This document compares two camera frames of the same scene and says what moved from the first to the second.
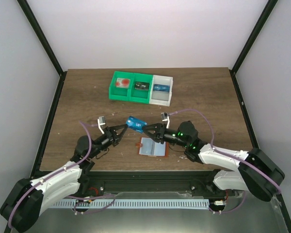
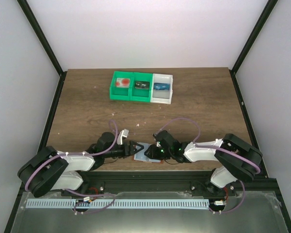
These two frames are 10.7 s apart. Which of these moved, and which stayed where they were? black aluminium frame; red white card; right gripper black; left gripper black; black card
Moved: right gripper black; left gripper black
Stayed: black card; red white card; black aluminium frame
